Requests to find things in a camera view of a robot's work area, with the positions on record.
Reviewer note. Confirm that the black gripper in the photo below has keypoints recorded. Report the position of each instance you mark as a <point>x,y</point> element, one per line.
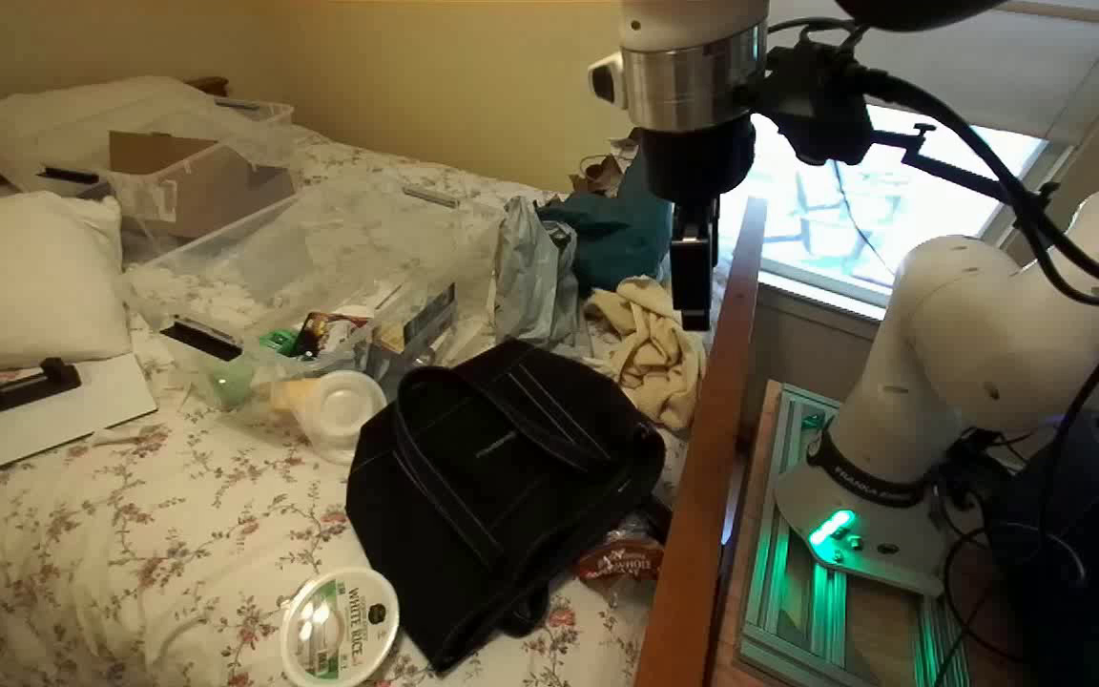
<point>701,158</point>

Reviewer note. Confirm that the white rice bowl with label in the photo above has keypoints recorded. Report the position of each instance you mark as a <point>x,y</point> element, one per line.
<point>342,626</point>

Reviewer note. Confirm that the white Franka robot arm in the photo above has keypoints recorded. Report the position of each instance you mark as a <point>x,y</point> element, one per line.
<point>994,331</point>

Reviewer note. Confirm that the plain white bowl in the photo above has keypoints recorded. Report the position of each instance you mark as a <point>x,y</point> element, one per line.
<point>346,406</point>

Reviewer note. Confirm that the clear plastic storage box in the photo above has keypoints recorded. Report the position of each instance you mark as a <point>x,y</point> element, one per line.
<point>305,260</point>

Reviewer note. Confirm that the clear box with cardboard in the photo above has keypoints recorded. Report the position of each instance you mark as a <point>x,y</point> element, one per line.
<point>192,183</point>

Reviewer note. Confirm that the beige crumpled cloth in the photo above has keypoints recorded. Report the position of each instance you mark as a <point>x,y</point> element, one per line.
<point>642,337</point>

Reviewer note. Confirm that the teal cloth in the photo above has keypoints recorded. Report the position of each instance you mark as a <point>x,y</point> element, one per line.
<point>620,234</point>

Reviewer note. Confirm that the translucent plastic bag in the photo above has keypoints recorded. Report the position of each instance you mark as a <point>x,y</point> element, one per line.
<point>534,272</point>

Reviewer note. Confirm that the window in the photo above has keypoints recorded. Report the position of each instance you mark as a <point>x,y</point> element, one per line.
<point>849,215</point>

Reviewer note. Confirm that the wooden bed footboard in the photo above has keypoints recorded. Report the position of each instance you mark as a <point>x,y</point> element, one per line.
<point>704,509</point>

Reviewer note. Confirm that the black fabric bag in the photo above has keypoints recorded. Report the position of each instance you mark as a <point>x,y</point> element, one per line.
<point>513,470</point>

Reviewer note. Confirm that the red snack packet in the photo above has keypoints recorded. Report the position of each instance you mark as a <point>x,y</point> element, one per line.
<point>620,559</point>

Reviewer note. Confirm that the slatted mounting platform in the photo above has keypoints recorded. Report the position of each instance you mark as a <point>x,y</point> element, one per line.
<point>818,622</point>

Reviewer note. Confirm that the dark blue bin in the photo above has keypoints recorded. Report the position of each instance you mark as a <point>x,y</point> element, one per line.
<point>1097,559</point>

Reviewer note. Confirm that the floral bedspread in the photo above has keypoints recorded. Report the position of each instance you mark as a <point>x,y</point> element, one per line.
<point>132,546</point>

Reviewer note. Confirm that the white pillow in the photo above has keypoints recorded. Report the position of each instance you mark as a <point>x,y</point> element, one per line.
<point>19,281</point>

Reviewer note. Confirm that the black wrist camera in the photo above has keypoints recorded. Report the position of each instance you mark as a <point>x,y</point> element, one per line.
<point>818,99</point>

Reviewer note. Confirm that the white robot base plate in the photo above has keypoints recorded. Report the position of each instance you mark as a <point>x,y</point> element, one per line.
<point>874,540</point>

